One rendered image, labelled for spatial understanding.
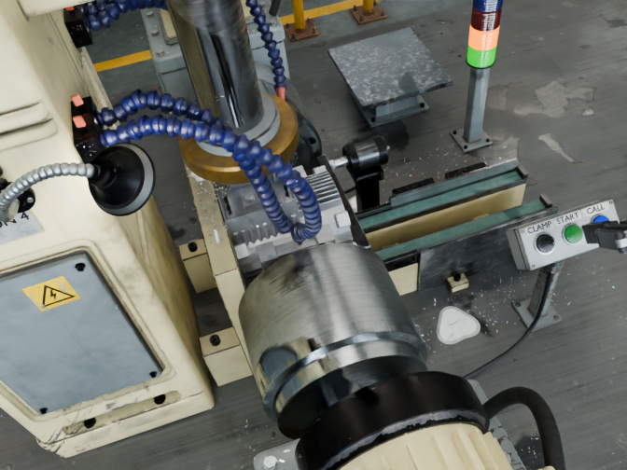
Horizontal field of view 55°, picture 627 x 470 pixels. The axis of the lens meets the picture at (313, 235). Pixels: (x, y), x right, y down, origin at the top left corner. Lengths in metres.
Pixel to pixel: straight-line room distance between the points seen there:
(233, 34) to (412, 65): 0.89
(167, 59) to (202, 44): 0.56
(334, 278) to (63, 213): 0.36
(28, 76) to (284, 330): 0.44
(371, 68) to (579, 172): 0.57
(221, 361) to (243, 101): 0.50
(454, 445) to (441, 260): 0.71
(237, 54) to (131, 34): 3.11
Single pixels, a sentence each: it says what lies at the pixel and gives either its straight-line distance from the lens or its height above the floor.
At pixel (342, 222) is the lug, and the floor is 1.08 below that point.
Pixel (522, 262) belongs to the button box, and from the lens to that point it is 1.03.
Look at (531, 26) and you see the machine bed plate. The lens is 2.01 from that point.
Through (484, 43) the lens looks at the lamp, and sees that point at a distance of 1.38.
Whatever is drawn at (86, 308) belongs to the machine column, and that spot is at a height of 1.20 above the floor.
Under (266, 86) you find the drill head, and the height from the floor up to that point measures 1.15.
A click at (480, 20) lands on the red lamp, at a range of 1.36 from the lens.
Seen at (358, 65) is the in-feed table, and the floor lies 0.92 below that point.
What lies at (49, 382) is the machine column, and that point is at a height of 1.06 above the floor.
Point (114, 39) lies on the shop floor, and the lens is 3.90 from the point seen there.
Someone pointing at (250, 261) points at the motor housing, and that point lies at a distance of 1.02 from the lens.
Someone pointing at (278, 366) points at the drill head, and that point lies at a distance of 0.82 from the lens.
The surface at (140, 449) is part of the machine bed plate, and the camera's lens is 1.20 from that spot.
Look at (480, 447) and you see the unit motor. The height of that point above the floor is 1.34.
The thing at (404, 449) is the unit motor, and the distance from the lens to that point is 0.52.
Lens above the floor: 1.85
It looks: 50 degrees down
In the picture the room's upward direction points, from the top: 10 degrees counter-clockwise
